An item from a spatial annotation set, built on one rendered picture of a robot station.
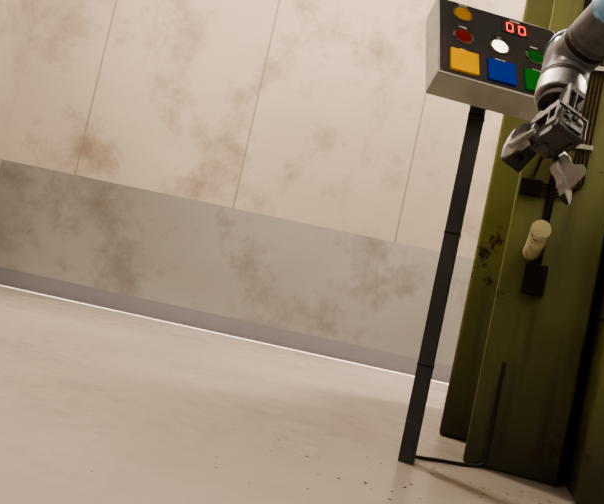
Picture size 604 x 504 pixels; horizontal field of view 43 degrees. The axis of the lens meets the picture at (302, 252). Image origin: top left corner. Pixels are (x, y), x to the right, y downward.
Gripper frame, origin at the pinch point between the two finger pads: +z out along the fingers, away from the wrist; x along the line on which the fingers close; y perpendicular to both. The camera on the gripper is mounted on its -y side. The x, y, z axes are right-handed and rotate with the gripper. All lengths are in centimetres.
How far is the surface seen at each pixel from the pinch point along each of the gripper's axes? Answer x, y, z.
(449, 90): -5, -36, -51
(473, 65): -4, -30, -57
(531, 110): 16, -30, -57
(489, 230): 52, -94, -76
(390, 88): 61, -288, -324
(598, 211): 54, -45, -58
